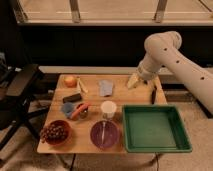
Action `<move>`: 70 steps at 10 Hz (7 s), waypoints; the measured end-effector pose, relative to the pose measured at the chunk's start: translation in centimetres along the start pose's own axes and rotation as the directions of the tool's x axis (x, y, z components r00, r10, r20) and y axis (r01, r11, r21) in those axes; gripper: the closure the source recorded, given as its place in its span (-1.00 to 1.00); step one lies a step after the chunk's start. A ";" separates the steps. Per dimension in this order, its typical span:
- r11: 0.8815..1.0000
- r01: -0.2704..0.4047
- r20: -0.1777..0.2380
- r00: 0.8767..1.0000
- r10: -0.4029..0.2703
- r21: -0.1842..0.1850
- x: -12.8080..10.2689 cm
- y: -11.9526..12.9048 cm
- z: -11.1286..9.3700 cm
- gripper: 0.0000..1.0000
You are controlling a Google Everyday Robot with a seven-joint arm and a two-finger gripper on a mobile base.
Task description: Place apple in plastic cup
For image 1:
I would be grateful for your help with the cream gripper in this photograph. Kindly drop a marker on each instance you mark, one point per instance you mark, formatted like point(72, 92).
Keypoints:
point(134, 80)

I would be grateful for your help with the red yellow apple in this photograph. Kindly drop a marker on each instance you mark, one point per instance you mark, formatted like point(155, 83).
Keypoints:
point(70, 81)

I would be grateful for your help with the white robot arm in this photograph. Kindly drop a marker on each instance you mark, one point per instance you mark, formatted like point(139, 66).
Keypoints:
point(162, 49)

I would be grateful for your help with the white plastic cup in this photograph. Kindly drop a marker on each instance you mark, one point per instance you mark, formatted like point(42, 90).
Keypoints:
point(108, 109)

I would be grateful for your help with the blue folded cloth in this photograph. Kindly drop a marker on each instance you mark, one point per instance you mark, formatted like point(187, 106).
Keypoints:
point(106, 88)

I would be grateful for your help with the green plastic tray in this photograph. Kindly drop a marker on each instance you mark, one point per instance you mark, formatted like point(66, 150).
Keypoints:
point(154, 129)

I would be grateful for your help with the white spoon in bowl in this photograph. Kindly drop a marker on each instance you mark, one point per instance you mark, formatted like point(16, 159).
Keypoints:
point(103, 131)

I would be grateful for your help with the orange carrot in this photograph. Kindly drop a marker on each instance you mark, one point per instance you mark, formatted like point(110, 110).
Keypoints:
point(78, 110)

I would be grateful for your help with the purple bowl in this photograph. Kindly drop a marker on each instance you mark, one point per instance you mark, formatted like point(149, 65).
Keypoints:
point(112, 135)

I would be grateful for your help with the black rectangular block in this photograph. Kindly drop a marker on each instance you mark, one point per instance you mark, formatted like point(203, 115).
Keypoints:
point(72, 98)

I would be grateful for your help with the small glass jar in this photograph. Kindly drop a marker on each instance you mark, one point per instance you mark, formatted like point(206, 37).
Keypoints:
point(83, 114)

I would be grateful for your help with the red bowl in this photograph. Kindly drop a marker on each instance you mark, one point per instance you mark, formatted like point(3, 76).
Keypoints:
point(66, 126)

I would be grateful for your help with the bunch of dark grapes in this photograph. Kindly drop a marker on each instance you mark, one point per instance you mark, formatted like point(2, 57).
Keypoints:
point(53, 132)

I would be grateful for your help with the black office chair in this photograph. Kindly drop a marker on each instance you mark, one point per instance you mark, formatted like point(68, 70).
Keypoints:
point(17, 91)

